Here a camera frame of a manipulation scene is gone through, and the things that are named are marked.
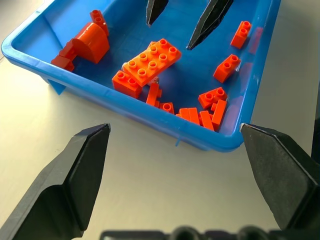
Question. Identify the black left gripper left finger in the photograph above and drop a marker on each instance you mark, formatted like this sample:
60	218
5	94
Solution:
62	195

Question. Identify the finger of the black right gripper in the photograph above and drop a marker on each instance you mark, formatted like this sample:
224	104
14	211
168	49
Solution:
210	22
155	10

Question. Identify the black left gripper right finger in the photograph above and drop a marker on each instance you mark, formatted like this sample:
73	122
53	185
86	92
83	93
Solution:
282	175

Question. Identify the blue plastic bin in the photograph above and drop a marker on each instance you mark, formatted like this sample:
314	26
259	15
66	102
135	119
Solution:
105	96

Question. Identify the orange two-stud brick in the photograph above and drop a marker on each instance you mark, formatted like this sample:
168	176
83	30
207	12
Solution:
189	115
62	62
67	50
226	68
99	20
207	121
212	97
219	115
240	35
153	95

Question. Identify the flat orange eight-stud brick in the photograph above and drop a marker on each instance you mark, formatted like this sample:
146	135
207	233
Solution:
152	63

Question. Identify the orange rounded arch block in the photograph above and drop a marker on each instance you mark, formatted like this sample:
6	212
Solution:
91	46

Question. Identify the orange four-stud brick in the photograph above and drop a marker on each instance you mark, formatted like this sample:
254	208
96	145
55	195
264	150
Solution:
125	83

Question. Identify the small orange one-stud brick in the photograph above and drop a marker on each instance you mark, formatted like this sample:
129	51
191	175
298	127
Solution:
167	108

